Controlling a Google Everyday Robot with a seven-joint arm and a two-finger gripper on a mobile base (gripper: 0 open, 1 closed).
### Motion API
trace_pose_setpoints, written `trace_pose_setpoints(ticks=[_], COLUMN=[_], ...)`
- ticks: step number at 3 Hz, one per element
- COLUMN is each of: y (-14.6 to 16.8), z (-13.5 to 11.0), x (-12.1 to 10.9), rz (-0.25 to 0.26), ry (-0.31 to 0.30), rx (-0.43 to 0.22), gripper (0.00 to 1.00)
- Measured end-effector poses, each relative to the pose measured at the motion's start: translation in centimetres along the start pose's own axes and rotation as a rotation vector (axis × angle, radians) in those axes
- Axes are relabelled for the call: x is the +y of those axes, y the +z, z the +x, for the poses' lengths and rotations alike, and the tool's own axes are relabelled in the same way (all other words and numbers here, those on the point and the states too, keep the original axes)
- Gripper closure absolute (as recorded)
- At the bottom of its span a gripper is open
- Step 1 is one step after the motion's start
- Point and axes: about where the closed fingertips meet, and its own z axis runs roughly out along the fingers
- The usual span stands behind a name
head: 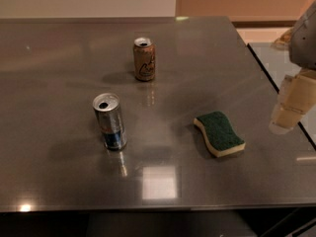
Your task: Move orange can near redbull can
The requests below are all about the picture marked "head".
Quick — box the green yellow sponge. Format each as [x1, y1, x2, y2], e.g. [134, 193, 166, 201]
[194, 112, 246, 158]

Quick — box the silver blue redbull can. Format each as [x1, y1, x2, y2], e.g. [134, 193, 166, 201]
[93, 93, 126, 151]

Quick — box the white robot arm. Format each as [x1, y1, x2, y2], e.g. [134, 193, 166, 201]
[269, 1, 316, 134]

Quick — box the orange soda can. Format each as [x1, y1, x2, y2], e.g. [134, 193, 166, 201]
[133, 37, 155, 81]

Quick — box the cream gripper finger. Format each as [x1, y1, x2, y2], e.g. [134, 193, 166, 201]
[269, 68, 316, 135]

